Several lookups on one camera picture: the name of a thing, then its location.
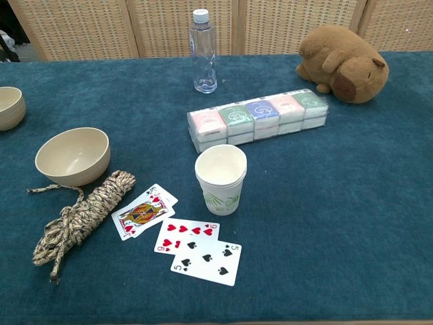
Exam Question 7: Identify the beige bowl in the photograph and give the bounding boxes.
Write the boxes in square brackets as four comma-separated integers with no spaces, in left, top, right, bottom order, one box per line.
[0,86,26,131]
[35,127,111,187]

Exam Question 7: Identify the white round lid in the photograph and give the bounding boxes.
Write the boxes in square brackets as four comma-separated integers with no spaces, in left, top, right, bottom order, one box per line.
[194,144,248,217]

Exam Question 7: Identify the wrapped pocket tissue pack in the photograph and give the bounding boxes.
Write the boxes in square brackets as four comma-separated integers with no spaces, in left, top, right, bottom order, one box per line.
[187,88,329,155]

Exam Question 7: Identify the playing card under king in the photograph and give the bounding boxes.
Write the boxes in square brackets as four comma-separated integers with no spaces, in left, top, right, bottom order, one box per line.
[147,183,179,208]

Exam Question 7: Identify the six of hearts card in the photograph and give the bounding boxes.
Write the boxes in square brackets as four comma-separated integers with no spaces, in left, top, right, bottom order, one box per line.
[154,217,221,255]

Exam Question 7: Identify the jack of hearts card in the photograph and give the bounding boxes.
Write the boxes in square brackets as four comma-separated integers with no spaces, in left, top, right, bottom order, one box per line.
[111,194,177,242]

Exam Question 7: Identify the five of spades card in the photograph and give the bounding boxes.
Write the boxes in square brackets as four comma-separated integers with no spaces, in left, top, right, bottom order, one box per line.
[170,236,242,287]

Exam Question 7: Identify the blue velvet table cloth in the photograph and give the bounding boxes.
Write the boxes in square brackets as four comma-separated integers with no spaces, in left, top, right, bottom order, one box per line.
[0,50,433,322]

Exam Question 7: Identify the clear plastic water bottle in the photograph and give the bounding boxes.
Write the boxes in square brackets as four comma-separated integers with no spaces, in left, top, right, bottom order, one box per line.
[188,9,218,95]

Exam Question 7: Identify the brown capybara plush toy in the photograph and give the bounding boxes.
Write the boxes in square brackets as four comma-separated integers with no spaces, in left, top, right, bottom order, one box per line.
[296,25,390,104]

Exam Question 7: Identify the woven wooden folding screen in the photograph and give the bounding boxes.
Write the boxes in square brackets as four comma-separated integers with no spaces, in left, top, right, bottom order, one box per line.
[6,0,433,62]

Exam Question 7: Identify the black tripod stand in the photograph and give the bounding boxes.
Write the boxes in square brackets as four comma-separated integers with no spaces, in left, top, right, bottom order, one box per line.
[0,30,21,64]

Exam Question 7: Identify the camouflage rope bundle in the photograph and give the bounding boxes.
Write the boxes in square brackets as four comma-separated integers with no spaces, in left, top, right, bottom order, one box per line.
[26,170,137,284]

